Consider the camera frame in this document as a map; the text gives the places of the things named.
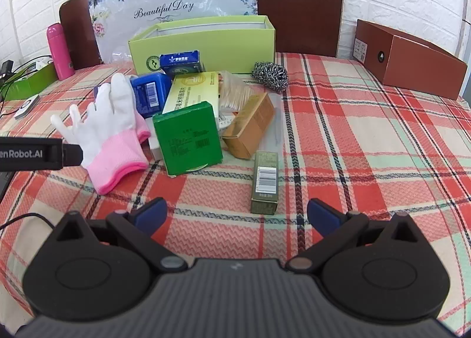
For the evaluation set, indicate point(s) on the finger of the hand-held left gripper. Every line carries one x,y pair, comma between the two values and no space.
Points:
73,155

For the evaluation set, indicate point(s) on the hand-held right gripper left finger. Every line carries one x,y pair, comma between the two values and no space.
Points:
152,212

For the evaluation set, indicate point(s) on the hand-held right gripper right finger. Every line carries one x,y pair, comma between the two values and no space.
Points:
322,214

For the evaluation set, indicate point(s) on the white glove with pink cuff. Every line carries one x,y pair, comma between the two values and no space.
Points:
106,139
143,131

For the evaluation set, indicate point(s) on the olive green slim box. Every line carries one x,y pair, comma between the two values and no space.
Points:
265,183

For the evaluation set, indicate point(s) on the dark green box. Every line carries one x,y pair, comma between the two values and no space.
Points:
187,139

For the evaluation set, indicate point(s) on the blue box with barcode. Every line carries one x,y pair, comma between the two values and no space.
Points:
149,95

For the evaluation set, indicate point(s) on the gold cardboard box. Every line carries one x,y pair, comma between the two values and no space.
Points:
250,126

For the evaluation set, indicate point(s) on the yellow-green medicine box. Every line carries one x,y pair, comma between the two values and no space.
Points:
191,91

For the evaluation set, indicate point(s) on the small blue and white box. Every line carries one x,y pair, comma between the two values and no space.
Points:
182,61

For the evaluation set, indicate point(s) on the bag of cotton swabs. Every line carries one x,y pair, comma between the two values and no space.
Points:
235,91

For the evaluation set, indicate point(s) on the steel wool scourer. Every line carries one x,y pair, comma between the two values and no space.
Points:
270,76

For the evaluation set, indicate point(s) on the light green cardboard box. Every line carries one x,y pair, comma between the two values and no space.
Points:
206,49

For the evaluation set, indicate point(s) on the white flat device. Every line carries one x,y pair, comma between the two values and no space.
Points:
26,106

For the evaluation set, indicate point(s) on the green tray box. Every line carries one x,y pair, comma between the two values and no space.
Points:
31,82

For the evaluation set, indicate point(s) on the plaid tablecloth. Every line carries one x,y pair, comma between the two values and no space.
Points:
368,157

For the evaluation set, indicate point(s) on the black power adapter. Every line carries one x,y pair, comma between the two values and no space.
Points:
5,68

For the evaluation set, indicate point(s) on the pink thermos bottle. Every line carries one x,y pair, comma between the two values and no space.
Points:
60,50

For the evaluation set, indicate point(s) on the brown shoe box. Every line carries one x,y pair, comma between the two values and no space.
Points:
415,61

